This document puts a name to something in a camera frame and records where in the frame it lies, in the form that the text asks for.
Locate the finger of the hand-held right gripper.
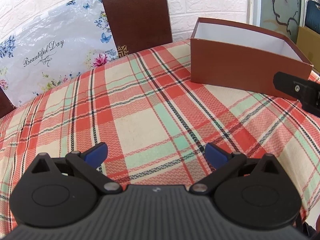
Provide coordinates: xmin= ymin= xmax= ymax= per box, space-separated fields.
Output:
xmin=272 ymin=71 xmax=320 ymax=117

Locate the dark blue board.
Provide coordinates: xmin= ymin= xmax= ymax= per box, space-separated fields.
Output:
xmin=305 ymin=0 xmax=320 ymax=34

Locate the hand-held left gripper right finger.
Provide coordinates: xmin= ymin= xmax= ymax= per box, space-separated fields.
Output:
xmin=189 ymin=142 xmax=282 ymax=195

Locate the brown cardboard box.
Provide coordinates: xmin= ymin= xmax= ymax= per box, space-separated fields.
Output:
xmin=190 ymin=17 xmax=313 ymax=102

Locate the frosted glass door panel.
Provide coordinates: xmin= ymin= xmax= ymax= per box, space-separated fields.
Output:
xmin=259 ymin=0 xmax=307 ymax=42

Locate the brown wooden headboard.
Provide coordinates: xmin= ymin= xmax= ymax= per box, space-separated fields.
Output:
xmin=0 ymin=0 xmax=173 ymax=119

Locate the floral printed plastic bag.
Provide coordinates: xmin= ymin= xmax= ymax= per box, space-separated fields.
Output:
xmin=0 ymin=0 xmax=118 ymax=108

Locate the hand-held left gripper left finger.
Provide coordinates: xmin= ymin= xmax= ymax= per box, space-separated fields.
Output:
xmin=31 ymin=142 xmax=123 ymax=195

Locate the tan cardboard carton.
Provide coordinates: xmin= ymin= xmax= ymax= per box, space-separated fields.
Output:
xmin=297 ymin=26 xmax=320 ymax=67

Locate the plaid blanket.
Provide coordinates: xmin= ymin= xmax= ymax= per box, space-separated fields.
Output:
xmin=0 ymin=39 xmax=320 ymax=230

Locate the dark cloth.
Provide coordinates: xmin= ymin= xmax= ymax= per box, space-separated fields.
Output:
xmin=296 ymin=216 xmax=320 ymax=240

